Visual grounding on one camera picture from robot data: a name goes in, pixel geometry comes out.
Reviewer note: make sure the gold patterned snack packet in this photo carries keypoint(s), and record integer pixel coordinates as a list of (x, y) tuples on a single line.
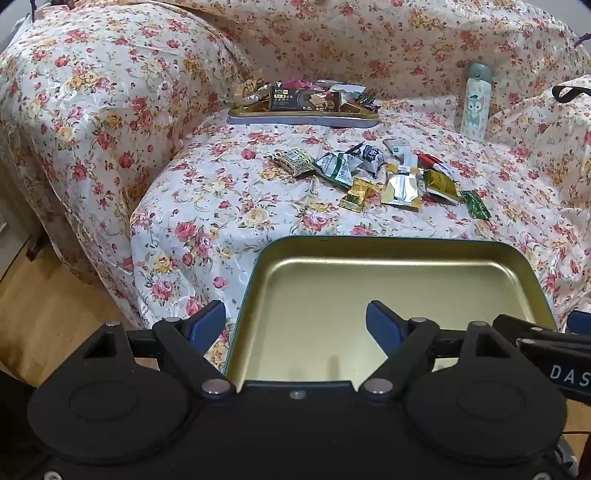
[(247, 91)]

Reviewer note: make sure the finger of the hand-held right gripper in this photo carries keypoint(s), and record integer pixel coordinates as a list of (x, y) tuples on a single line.
[(521, 323), (581, 321)]

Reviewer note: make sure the gold tin lid teal rim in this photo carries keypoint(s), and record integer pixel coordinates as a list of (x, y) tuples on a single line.
[(346, 286)]

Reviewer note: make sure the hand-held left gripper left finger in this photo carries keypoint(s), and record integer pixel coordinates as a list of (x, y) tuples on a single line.
[(210, 324)]

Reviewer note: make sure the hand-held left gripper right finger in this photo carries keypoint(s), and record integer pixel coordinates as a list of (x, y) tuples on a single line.
[(382, 325)]

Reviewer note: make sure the gold wrapped candy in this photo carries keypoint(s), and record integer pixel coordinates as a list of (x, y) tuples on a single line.
[(360, 194)]

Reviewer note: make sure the silver yellow snack packet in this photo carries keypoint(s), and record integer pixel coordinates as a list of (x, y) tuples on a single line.
[(400, 191)]

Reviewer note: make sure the green wrapped candy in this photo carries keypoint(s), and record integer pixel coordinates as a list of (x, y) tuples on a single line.
[(475, 204)]

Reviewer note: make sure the gold green snack packet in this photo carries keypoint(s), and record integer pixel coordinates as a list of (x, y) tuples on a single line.
[(441, 184)]

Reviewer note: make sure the blue white snack packet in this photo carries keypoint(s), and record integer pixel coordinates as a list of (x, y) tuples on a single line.
[(369, 154)]

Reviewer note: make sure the black cracker packet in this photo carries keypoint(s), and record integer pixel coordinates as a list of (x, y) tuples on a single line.
[(304, 99)]

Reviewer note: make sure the pile of assorted wrapped candies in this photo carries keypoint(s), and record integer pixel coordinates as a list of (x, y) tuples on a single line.
[(360, 99)]

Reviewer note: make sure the lavender tin with gold insert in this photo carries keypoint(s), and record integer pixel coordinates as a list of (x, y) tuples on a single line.
[(300, 121)]

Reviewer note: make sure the floral sofa cover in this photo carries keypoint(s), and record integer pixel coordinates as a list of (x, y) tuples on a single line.
[(207, 207)]

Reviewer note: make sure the silver green snack packet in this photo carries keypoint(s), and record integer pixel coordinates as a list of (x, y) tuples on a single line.
[(337, 170)]

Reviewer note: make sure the white cat print bottle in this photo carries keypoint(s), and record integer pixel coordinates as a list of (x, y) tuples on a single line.
[(475, 110)]

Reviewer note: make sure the white snack packet green label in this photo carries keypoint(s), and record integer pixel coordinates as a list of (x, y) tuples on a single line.
[(398, 150)]

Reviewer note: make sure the dark sofa leg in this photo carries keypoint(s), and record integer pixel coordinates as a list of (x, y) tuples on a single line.
[(34, 249)]

